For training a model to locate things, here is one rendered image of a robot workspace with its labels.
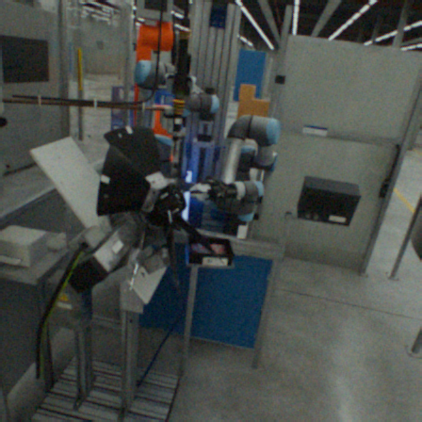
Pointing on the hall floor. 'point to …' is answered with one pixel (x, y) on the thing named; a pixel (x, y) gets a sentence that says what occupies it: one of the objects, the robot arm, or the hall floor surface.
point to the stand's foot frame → (108, 396)
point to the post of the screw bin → (188, 319)
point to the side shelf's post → (44, 336)
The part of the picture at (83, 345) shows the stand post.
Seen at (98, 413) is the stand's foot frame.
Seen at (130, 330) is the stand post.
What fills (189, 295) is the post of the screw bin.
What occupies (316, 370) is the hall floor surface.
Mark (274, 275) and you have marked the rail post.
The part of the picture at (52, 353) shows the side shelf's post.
